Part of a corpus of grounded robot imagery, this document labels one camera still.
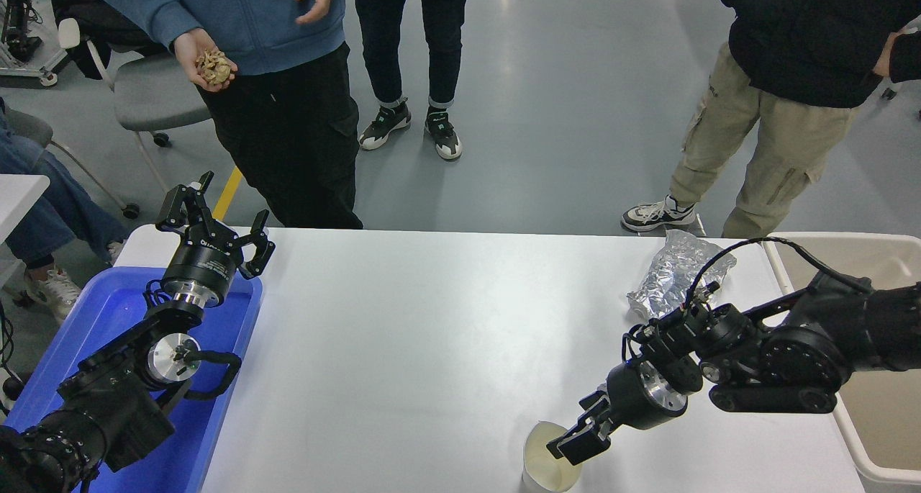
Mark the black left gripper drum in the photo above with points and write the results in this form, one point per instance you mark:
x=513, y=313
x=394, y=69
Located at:
x=205, y=266

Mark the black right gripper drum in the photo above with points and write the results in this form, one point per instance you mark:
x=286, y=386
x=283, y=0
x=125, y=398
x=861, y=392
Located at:
x=633, y=403

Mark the cream paper cup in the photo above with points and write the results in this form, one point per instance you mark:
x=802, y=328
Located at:
x=540, y=457

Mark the tan paper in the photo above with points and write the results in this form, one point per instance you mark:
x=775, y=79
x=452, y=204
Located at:
x=214, y=68

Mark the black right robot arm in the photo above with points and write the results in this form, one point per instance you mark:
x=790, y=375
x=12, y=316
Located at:
x=799, y=356

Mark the large pale dustbin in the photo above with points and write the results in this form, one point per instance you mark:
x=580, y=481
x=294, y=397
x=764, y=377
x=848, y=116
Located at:
x=878, y=435

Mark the person's right hand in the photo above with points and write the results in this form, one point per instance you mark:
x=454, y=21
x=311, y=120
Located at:
x=187, y=47

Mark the person's hand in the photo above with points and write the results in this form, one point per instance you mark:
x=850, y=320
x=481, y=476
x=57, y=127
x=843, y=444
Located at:
x=886, y=57

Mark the blue plastic tray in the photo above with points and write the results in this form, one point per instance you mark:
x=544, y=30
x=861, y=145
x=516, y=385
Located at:
x=230, y=335

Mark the grey office chair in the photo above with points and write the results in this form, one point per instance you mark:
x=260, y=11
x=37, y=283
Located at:
x=29, y=126
x=155, y=93

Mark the person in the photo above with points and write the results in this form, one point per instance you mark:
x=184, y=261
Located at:
x=784, y=47
x=50, y=198
x=381, y=39
x=288, y=119

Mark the crumpled silver foil tray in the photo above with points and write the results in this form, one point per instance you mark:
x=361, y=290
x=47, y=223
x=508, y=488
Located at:
x=665, y=281

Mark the small white side table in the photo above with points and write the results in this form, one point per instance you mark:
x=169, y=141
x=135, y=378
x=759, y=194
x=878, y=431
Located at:
x=18, y=194

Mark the black garment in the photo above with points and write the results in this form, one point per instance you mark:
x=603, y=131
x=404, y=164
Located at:
x=101, y=18

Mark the black equipment stand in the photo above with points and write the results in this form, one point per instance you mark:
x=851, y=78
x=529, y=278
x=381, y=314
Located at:
x=18, y=25

